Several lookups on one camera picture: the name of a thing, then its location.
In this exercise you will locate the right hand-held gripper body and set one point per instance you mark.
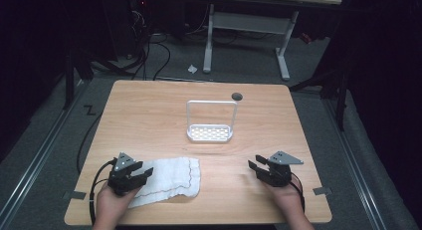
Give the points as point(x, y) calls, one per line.
point(278, 175)

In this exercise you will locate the grey tape strip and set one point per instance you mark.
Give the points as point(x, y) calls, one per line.
point(322, 190)
point(78, 195)

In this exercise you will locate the metal floor rail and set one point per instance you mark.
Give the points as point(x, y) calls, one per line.
point(36, 158)
point(356, 167)

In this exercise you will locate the person's left hand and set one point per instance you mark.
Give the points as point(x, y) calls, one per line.
point(111, 201)

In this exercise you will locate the small red thing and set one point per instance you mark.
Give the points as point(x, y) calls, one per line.
point(305, 38)

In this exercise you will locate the person's right hand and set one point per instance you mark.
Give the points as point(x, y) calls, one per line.
point(288, 198)

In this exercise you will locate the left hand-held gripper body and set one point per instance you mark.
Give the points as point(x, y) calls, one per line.
point(121, 180)

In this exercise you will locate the white towel rack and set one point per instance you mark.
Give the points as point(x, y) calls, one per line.
point(209, 133)

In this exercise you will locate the black metal stand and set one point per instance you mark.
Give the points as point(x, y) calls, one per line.
point(69, 87)
point(341, 104)

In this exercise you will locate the white towel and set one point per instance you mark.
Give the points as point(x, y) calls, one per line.
point(172, 178)

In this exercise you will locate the white-legged desk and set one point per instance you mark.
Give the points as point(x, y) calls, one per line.
point(249, 22)

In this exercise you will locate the crumpled white paper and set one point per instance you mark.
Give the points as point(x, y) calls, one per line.
point(192, 69)

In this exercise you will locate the black zigzag tape mark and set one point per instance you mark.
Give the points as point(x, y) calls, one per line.
point(89, 110)

